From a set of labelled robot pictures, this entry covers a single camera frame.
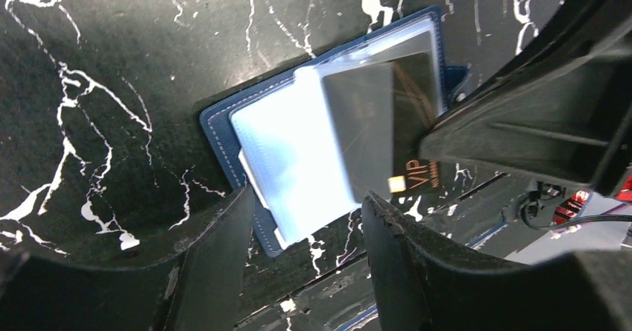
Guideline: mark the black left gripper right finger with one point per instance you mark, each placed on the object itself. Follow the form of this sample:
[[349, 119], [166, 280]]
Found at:
[[423, 280]]

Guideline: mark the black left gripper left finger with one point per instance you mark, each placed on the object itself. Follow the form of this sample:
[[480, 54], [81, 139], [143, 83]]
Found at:
[[189, 279]]

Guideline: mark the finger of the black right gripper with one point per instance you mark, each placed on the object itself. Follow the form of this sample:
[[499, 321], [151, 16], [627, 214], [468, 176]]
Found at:
[[559, 112]]

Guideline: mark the blue card holder wallet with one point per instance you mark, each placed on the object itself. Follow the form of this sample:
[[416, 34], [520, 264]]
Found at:
[[278, 137]]

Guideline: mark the black VIP card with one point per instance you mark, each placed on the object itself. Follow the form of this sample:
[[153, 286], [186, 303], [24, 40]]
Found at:
[[380, 112]]

